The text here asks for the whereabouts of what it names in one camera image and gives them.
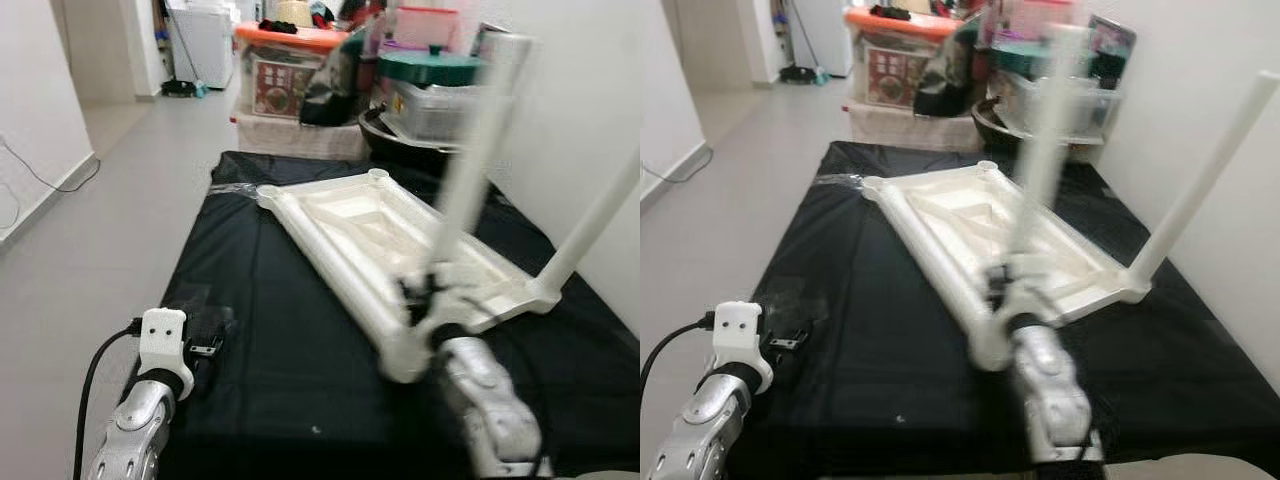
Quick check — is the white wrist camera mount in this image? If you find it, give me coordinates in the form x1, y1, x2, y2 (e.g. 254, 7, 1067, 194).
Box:
138, 308, 193, 386
712, 300, 773, 396
985, 265, 1046, 326
405, 280, 481, 341

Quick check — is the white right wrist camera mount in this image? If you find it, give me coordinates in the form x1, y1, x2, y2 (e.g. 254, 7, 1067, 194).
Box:
985, 265, 1046, 326
405, 280, 481, 341

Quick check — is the white plastic children table top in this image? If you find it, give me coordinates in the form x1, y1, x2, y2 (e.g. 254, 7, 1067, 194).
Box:
862, 160, 1151, 373
255, 168, 563, 386

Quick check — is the black plastic bag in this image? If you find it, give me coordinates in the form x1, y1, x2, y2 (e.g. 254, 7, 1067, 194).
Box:
300, 25, 376, 129
912, 15, 986, 119

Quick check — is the pink plastic container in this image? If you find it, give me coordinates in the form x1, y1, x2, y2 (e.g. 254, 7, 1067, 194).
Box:
1000, 0, 1076, 41
390, 5, 461, 51

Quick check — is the orange-lidded storage box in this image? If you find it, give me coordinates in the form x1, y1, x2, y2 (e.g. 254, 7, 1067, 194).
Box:
233, 20, 351, 119
843, 8, 961, 109

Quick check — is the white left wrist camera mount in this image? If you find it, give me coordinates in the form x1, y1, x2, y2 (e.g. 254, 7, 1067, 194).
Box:
138, 308, 193, 386
712, 300, 773, 396

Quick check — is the purple printed box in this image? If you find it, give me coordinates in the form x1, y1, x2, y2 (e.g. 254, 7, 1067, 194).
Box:
470, 25, 506, 61
1085, 15, 1138, 86

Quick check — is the clear plastic storage bin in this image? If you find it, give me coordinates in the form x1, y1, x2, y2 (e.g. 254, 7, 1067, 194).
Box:
385, 80, 501, 146
995, 70, 1121, 136

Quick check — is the black tablecloth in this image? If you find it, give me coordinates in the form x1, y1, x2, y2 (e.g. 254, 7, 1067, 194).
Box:
720, 140, 1280, 476
155, 150, 640, 480

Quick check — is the green round pot lid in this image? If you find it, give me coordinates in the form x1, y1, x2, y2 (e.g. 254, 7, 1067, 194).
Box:
378, 45, 491, 89
990, 40, 1061, 79

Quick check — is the white refrigerator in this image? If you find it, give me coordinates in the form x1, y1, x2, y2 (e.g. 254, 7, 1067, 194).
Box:
165, 0, 236, 91
790, 0, 851, 76

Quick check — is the black wok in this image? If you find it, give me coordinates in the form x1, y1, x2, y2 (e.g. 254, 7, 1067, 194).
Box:
358, 105, 461, 171
970, 98, 1041, 156

